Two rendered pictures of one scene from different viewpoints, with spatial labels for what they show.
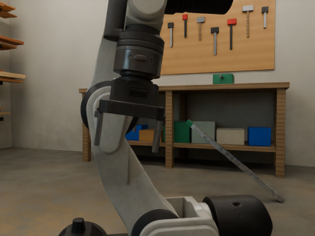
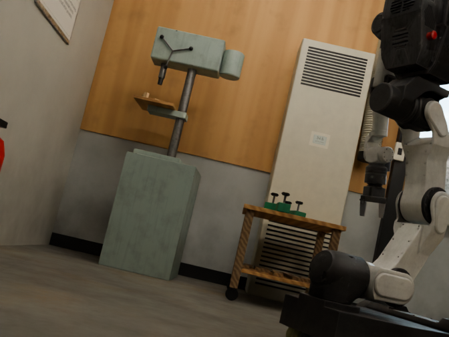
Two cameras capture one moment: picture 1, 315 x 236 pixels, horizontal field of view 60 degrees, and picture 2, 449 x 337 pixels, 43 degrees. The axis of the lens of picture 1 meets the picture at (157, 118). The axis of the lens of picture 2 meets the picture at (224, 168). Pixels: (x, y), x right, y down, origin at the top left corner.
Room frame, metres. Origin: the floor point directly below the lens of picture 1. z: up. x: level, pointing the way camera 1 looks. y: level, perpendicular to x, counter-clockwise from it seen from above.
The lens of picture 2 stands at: (2.53, -1.34, 0.30)
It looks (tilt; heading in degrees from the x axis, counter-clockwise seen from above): 7 degrees up; 160
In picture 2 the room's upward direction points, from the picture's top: 13 degrees clockwise
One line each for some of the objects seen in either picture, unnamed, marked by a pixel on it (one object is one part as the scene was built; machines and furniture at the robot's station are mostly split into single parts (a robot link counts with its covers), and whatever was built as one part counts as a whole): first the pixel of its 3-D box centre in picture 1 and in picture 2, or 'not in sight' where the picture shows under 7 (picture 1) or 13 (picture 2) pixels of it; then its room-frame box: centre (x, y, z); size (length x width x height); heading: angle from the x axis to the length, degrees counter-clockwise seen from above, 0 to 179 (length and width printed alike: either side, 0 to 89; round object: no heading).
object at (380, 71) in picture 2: not in sight; (387, 77); (0.53, -0.01, 1.12); 0.13 x 0.12 x 0.22; 9
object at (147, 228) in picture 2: not in sight; (173, 152); (-1.11, -0.42, 0.79); 0.62 x 0.48 x 1.58; 67
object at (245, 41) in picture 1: (185, 36); not in sight; (3.36, -0.34, 1.50); 2.00 x 0.04 x 0.90; 69
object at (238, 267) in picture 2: not in sight; (282, 251); (-0.57, 0.24, 0.32); 0.66 x 0.57 x 0.64; 158
